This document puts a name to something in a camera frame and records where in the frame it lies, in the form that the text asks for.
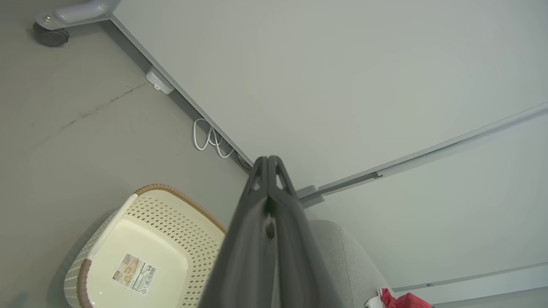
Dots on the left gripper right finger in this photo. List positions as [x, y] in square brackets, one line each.
[299, 265]

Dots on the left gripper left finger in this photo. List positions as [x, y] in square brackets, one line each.
[244, 256]

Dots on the red and white garment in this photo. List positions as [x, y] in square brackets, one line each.
[402, 300]

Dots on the cream perforated laundry basket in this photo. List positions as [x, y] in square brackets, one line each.
[162, 239]

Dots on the grey fabric sofa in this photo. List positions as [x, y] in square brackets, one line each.
[346, 261]

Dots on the grey partition corner foot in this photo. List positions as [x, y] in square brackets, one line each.
[309, 194]

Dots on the white power adapter box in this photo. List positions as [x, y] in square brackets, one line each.
[158, 80]

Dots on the dark grey caster wheel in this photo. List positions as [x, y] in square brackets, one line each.
[50, 36]

